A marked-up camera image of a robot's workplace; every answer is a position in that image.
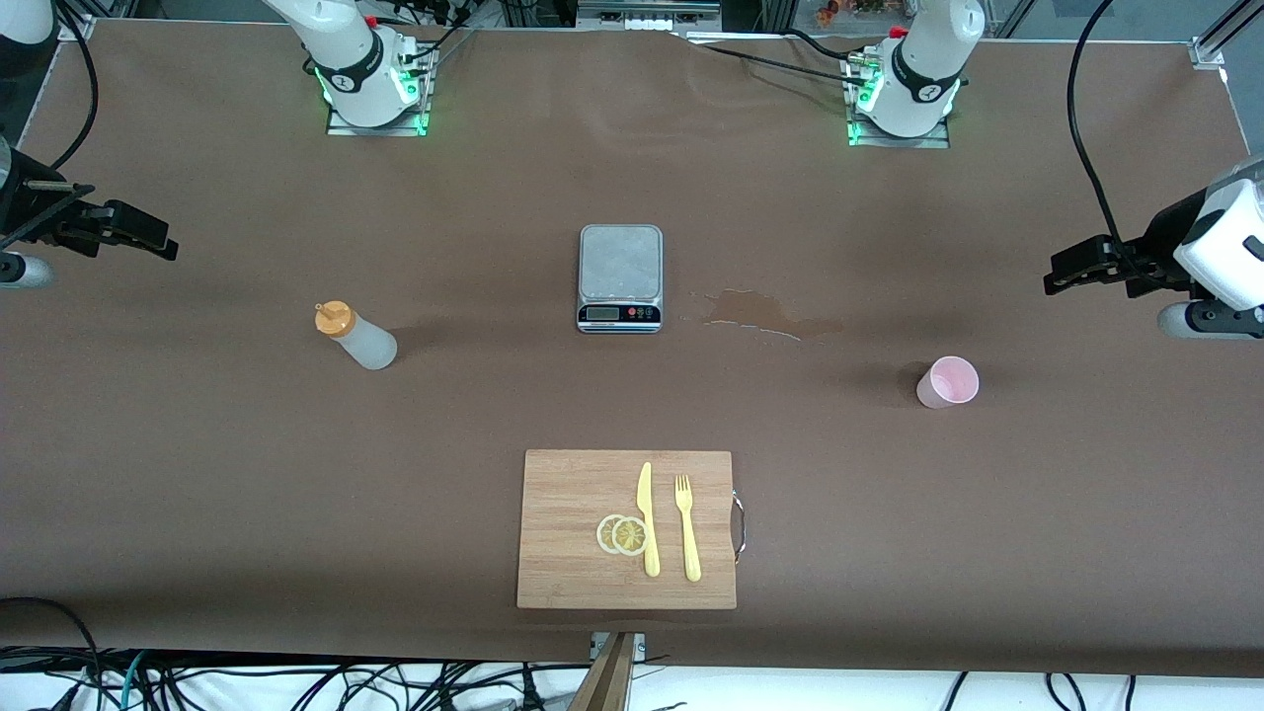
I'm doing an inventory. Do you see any aluminium frame profile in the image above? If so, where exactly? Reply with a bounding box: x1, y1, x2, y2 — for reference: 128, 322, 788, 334
1190, 0, 1264, 70

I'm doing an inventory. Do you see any yellow plastic fork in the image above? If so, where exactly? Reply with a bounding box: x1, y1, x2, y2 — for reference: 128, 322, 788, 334
674, 474, 702, 583

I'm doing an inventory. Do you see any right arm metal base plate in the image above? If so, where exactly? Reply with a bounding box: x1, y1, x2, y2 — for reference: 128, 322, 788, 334
326, 44, 432, 137

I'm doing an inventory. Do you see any black base cable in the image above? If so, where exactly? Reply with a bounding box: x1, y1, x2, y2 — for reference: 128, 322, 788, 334
681, 30, 875, 88
400, 0, 480, 75

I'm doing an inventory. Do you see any white power strip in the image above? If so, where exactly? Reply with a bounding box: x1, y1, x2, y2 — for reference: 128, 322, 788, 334
578, 0, 722, 33

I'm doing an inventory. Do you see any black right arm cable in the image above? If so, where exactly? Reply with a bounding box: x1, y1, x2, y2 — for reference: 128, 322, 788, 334
54, 0, 100, 174

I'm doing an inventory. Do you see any teal floor cable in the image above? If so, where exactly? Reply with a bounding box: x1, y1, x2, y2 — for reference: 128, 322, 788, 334
117, 650, 151, 711

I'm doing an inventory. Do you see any brown table cover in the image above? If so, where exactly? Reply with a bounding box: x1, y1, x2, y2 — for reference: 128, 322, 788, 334
0, 18, 1264, 682

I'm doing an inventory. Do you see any black right base cable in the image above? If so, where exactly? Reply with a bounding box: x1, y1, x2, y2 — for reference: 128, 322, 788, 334
400, 0, 480, 75

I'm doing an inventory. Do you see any pink plastic cup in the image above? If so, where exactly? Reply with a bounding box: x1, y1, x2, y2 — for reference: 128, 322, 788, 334
916, 356, 981, 410

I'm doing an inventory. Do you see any black left base cable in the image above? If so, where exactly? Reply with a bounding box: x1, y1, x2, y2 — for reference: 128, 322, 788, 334
681, 30, 875, 88

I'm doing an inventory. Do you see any translucent sauce bottle orange cap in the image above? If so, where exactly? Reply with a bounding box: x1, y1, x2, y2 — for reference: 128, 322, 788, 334
314, 300, 398, 371

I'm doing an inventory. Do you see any brown liquid spill stain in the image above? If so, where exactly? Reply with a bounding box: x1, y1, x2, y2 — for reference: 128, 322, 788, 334
691, 288, 845, 343

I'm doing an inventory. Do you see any yellow plastic knife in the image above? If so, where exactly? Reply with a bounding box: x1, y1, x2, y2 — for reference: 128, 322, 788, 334
637, 461, 662, 579

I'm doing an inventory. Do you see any wooden cutting board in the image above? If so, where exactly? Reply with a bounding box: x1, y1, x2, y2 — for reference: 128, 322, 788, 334
516, 449, 748, 610

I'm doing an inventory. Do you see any silver digital kitchen scale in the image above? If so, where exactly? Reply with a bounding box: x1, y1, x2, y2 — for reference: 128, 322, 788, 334
577, 224, 664, 335

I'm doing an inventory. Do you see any black looped floor cable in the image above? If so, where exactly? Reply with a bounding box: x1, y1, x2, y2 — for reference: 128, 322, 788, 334
0, 596, 100, 711

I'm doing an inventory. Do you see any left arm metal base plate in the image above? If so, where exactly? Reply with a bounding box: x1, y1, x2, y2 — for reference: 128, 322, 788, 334
847, 49, 951, 149

